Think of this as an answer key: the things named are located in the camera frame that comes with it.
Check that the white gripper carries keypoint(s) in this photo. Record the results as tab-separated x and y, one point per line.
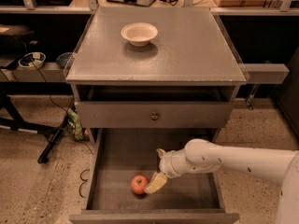
170	163

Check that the red apple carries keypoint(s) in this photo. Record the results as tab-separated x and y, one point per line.
138	184

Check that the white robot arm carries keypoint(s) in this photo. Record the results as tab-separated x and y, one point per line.
201	156

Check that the open grey middle drawer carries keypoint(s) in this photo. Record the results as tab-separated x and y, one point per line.
120	154

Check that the round metal drawer knob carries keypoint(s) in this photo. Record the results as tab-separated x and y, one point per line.
155	116

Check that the closed grey top drawer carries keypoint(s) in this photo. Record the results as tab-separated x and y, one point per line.
137	114

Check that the grey wooden drawer cabinet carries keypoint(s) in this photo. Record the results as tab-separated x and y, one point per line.
188	61

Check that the green snack bag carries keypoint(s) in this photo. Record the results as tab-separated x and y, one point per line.
74	125

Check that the white ceramic bowl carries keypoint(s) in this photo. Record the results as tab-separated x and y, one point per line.
139	34

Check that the dark grey bowl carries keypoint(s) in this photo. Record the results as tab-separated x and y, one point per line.
63	60

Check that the black stand legs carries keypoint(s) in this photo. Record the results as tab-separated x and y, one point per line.
18	123

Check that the white bowl with cable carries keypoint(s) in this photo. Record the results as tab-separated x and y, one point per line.
32	60

